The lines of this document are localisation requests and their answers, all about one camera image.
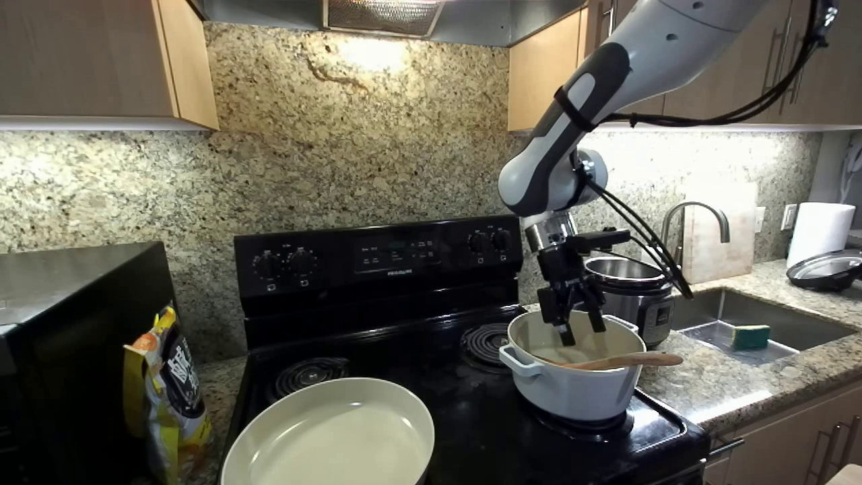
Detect wooden base cabinet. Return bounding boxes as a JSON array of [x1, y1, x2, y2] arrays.
[[703, 380, 862, 485]]

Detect black pressure cooker lid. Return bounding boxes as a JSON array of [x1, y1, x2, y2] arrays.
[[783, 248, 862, 294]]

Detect wooden wall cabinet with handles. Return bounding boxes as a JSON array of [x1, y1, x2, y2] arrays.
[[507, 0, 862, 134]]

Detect grey sink tray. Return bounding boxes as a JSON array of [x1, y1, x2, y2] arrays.
[[676, 317, 803, 365]]

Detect curved steel faucet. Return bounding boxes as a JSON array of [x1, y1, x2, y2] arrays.
[[660, 198, 732, 264]]

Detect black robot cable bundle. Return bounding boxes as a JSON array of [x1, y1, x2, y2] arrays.
[[575, 0, 843, 301]]

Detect green yellow sponge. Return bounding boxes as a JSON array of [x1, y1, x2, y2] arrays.
[[730, 321, 773, 352]]

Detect wooden wall cabinet above microwave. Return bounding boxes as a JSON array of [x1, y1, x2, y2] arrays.
[[0, 0, 220, 131]]

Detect steel range hood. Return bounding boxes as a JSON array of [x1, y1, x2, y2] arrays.
[[186, 0, 589, 47]]

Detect black electric stove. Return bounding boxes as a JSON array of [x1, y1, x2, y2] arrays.
[[225, 212, 717, 485]]

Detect black microwave oven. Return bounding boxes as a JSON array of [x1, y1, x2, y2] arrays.
[[0, 240, 182, 485]]

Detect white paper towel roll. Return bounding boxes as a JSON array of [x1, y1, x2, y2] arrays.
[[783, 198, 857, 270]]

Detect yellow black snack bag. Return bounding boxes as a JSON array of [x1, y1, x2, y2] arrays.
[[122, 301, 214, 485]]

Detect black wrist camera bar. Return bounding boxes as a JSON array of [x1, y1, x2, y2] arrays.
[[567, 225, 633, 253]]

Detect steel kitchen sink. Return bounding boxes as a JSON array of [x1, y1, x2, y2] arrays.
[[668, 286, 858, 365]]

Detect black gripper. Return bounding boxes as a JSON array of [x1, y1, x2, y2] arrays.
[[535, 240, 609, 350]]

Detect silver pressure cooker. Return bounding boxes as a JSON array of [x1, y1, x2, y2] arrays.
[[579, 253, 676, 350]]

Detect white two-handled pot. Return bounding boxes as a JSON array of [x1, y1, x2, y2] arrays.
[[496, 306, 648, 425]]

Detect pale cutting board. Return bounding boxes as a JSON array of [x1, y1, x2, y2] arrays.
[[682, 182, 756, 286]]

